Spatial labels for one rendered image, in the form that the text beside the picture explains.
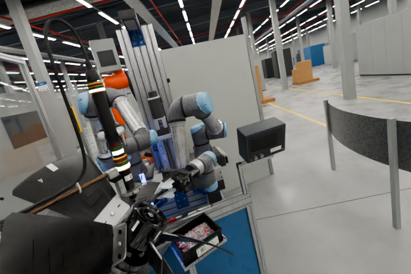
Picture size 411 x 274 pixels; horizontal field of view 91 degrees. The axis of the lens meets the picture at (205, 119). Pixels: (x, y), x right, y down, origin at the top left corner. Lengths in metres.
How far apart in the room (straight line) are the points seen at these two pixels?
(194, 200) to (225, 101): 1.46
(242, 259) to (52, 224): 1.24
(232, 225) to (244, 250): 0.20
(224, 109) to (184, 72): 0.69
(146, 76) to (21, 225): 1.24
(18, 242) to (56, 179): 0.32
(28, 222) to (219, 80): 2.38
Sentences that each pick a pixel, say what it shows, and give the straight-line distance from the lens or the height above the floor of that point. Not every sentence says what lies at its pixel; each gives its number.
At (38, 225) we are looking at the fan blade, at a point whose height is 1.39.
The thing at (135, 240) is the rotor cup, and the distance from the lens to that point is 0.67.
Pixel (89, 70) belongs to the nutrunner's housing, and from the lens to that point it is 0.69.
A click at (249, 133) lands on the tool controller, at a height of 1.23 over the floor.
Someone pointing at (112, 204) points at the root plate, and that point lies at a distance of 0.73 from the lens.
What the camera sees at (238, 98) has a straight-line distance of 2.74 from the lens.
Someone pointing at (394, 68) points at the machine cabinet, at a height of 0.26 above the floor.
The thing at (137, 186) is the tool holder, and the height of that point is 1.28.
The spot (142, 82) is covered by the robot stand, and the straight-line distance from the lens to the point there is 1.56.
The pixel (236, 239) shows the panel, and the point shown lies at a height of 0.59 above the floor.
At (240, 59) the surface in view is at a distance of 2.77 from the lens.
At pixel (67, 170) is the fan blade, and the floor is 1.40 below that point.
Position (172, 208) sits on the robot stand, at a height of 0.74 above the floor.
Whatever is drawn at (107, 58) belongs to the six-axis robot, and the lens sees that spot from 4.66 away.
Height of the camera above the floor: 1.58
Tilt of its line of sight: 11 degrees down
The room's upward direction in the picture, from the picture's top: 13 degrees counter-clockwise
